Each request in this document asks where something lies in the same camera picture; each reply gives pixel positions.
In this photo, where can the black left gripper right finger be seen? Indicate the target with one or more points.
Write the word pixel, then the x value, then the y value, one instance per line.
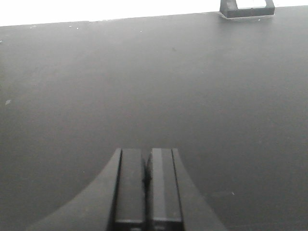
pixel 174 202

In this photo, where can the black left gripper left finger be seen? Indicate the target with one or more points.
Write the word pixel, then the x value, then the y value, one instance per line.
pixel 113 201

